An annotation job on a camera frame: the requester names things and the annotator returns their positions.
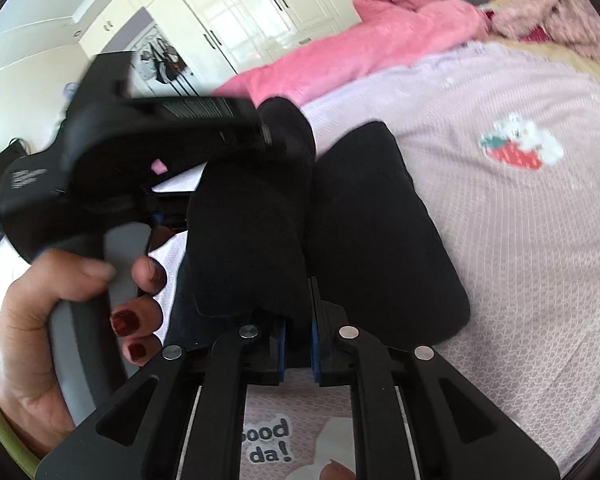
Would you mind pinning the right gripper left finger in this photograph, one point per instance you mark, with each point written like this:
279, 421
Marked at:
180, 417

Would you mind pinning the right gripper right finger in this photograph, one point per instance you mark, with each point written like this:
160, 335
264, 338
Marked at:
414, 415

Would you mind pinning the black shirt with orange patches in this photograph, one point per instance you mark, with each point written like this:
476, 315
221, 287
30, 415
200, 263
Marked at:
267, 231

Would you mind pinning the left hand red nails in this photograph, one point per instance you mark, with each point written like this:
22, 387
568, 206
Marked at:
30, 397

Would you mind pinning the bags hanging on door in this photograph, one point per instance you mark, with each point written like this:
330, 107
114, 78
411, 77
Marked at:
159, 61

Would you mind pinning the cream white wardrobe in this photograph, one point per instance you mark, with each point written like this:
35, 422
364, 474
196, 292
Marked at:
217, 39

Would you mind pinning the lilac strawberry bed sheet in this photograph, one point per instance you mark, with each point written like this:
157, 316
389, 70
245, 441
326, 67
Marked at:
504, 149

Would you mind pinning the pink blanket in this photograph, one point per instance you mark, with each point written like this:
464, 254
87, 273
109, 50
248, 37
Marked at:
390, 33

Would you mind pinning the dusty pink fuzzy garment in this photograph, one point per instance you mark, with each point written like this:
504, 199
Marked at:
573, 24

